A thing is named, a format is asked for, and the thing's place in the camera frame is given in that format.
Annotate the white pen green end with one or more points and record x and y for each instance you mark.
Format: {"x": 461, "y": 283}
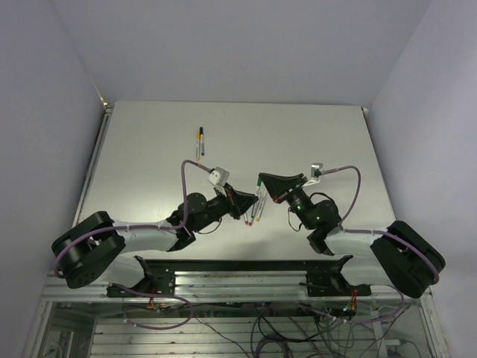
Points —
{"x": 257, "y": 192}

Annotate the aluminium frame rail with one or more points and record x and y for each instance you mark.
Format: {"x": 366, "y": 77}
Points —
{"x": 219, "y": 286}

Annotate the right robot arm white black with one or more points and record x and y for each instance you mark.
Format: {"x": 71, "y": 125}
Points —
{"x": 396, "y": 256}

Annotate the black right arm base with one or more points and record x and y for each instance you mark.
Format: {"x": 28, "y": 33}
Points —
{"x": 324, "y": 279}

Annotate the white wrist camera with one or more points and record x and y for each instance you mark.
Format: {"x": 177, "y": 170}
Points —
{"x": 218, "y": 178}
{"x": 315, "y": 174}

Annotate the white pen yellow end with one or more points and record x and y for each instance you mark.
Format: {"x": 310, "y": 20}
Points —
{"x": 197, "y": 149}

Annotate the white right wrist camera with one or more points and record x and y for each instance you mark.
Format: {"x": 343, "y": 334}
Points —
{"x": 315, "y": 174}

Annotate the white pen orange end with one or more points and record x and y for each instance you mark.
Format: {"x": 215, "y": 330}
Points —
{"x": 253, "y": 213}

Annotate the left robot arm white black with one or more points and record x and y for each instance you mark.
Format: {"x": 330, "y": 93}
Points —
{"x": 104, "y": 249}

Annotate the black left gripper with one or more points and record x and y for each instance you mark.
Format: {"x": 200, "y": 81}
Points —
{"x": 237, "y": 201}

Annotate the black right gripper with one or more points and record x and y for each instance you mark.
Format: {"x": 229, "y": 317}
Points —
{"x": 276, "y": 185}

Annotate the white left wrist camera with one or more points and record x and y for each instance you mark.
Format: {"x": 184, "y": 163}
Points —
{"x": 218, "y": 178}

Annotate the white pen blue end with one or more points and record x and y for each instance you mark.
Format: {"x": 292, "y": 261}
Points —
{"x": 202, "y": 146}

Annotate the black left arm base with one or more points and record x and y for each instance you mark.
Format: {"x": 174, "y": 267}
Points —
{"x": 141, "y": 285}

